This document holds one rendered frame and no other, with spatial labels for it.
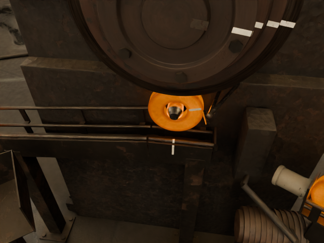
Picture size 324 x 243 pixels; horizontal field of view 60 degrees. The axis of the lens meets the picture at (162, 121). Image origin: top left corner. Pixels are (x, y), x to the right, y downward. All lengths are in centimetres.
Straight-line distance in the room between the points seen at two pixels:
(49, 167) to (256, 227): 125
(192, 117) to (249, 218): 35
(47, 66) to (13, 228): 46
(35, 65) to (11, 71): 186
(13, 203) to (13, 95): 162
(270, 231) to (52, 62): 82
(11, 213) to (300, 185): 78
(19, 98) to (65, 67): 155
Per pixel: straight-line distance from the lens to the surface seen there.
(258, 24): 59
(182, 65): 57
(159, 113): 78
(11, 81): 266
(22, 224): 88
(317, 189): 82
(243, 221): 93
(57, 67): 90
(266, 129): 79
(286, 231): 90
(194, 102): 75
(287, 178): 84
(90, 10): 64
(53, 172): 177
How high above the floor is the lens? 131
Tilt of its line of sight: 42 degrees down
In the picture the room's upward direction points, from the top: straight up
